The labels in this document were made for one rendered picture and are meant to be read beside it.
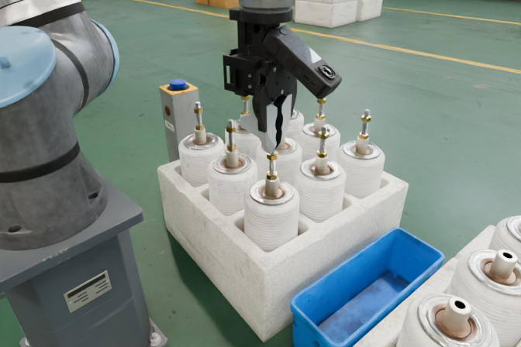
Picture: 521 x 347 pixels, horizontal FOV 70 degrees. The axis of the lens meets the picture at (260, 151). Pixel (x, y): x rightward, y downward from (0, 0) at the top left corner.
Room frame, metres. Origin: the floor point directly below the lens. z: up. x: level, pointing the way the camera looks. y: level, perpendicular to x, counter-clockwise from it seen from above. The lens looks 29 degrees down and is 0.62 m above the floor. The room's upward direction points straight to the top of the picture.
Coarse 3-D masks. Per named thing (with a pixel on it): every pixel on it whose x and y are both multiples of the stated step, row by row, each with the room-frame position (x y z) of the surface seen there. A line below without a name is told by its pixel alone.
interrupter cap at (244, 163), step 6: (222, 156) 0.64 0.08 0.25; (240, 156) 0.63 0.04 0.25; (246, 156) 0.63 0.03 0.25; (216, 162) 0.61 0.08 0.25; (222, 162) 0.62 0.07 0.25; (240, 162) 0.62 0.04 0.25; (246, 162) 0.61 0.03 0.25; (216, 168) 0.59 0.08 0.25; (222, 168) 0.59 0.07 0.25; (228, 168) 0.59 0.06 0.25; (234, 168) 0.60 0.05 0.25; (240, 168) 0.59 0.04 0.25; (246, 168) 0.59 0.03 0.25; (228, 174) 0.57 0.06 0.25; (234, 174) 0.57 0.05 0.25
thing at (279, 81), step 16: (240, 16) 0.52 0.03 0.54; (256, 16) 0.49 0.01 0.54; (272, 16) 0.49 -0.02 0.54; (288, 16) 0.51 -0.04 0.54; (240, 32) 0.53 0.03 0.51; (256, 32) 0.52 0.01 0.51; (240, 48) 0.53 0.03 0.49; (256, 48) 0.52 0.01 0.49; (224, 64) 0.53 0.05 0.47; (240, 64) 0.51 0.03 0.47; (256, 64) 0.49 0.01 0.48; (272, 64) 0.50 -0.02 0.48; (224, 80) 0.53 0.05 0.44; (240, 80) 0.52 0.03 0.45; (256, 80) 0.49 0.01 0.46; (272, 80) 0.49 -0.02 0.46; (288, 80) 0.52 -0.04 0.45; (272, 96) 0.49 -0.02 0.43
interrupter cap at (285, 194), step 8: (256, 184) 0.54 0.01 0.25; (264, 184) 0.54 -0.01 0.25; (280, 184) 0.54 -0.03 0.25; (288, 184) 0.54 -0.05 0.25; (256, 192) 0.51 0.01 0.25; (264, 192) 0.52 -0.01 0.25; (280, 192) 0.52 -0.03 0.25; (288, 192) 0.52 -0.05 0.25; (256, 200) 0.49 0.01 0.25; (264, 200) 0.49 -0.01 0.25; (272, 200) 0.49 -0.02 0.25; (280, 200) 0.49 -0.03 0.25; (288, 200) 0.49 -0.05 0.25
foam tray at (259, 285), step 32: (160, 192) 0.72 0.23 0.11; (192, 192) 0.62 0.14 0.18; (384, 192) 0.62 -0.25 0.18; (192, 224) 0.60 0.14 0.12; (224, 224) 0.52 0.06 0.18; (320, 224) 0.52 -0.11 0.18; (352, 224) 0.54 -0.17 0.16; (384, 224) 0.61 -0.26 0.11; (192, 256) 0.61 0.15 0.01; (224, 256) 0.50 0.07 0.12; (256, 256) 0.44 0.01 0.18; (288, 256) 0.44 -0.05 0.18; (320, 256) 0.49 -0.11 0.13; (224, 288) 0.51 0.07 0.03; (256, 288) 0.43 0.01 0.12; (288, 288) 0.44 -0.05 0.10; (256, 320) 0.43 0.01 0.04; (288, 320) 0.45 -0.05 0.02
